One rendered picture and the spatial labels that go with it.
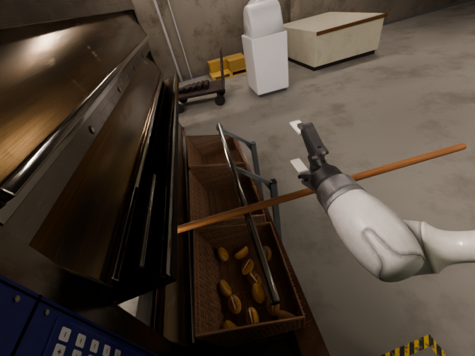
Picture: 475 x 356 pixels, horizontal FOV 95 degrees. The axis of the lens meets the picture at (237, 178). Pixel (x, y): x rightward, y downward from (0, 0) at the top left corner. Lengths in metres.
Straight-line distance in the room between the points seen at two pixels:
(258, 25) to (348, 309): 4.46
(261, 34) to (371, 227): 4.60
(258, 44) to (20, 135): 4.52
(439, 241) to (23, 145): 0.75
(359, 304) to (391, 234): 1.63
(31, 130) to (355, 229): 0.59
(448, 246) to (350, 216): 0.20
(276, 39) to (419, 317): 4.46
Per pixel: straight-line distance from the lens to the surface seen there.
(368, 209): 0.45
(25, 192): 0.49
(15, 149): 0.49
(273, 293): 0.74
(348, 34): 6.60
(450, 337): 2.16
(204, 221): 0.89
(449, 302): 2.26
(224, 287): 1.35
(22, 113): 0.55
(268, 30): 4.91
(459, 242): 0.58
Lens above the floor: 1.87
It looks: 40 degrees down
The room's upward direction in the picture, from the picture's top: 14 degrees counter-clockwise
